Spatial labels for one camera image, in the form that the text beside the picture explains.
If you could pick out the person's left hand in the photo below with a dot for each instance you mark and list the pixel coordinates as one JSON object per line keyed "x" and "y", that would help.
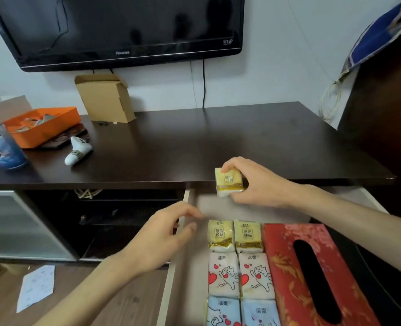
{"x": 156, "y": 241}

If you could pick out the person's right hand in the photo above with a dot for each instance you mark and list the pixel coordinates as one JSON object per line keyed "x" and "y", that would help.
{"x": 268, "y": 186}

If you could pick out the person's right thumb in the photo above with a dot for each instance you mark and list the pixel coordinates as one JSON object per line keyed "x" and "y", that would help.
{"x": 243, "y": 197}

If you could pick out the person's left thumb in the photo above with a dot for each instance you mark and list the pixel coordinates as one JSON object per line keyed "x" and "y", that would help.
{"x": 186, "y": 234}

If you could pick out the yellow tissue packet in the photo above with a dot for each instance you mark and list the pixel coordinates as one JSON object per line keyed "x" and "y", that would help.
{"x": 248, "y": 235}
{"x": 228, "y": 181}
{"x": 220, "y": 235}

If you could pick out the person's left forearm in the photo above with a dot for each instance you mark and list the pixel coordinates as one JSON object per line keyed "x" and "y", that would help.
{"x": 88, "y": 295}

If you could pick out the person's right forearm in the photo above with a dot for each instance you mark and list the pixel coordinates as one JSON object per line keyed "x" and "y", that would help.
{"x": 360, "y": 227}

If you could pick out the white drawer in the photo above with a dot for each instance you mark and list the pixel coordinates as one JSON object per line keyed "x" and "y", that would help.
{"x": 190, "y": 285}

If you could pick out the white cat print tissue packet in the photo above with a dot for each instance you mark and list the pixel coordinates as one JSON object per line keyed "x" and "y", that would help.
{"x": 256, "y": 276}
{"x": 223, "y": 274}

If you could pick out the dark wooden television cabinet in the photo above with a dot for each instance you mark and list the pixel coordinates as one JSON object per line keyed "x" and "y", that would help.
{"x": 193, "y": 142}

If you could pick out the blue cat print tissue packet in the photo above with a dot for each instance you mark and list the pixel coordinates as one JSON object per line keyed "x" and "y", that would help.
{"x": 261, "y": 314}
{"x": 223, "y": 312}

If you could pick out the red floral tissue box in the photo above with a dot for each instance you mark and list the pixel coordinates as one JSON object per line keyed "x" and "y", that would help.
{"x": 283, "y": 278}

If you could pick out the white ocarina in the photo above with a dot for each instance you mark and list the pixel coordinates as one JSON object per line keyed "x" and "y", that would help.
{"x": 78, "y": 152}

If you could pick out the small black screws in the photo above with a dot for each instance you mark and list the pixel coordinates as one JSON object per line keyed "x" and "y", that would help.
{"x": 102, "y": 123}

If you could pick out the dark eyeglasses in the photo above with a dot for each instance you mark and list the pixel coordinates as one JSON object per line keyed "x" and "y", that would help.
{"x": 69, "y": 135}

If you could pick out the open brown cardboard box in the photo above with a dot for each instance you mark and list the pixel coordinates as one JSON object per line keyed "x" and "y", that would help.
{"x": 107, "y": 100}

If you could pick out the dark brown wardrobe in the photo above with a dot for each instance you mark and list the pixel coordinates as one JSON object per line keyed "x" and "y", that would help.
{"x": 383, "y": 125}

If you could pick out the white paper sheet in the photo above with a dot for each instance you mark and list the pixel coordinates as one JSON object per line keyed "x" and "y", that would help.
{"x": 35, "y": 286}

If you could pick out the frosted glass cabinet door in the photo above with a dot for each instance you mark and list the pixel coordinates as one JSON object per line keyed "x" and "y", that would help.
{"x": 17, "y": 227}

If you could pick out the orange tray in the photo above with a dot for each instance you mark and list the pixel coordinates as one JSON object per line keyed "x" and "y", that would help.
{"x": 47, "y": 130}

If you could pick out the silver packets pile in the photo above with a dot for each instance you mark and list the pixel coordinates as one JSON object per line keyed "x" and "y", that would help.
{"x": 37, "y": 121}

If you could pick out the blue and white tin can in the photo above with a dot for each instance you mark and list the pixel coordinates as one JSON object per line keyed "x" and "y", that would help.
{"x": 1, "y": 145}

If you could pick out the blue patterned cloth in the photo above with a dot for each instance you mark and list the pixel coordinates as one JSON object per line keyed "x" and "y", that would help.
{"x": 377, "y": 33}

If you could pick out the black flat screen television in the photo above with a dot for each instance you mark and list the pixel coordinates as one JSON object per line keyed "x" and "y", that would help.
{"x": 119, "y": 23}

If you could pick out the flat cardboard piece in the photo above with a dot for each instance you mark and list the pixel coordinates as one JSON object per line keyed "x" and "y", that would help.
{"x": 10, "y": 106}

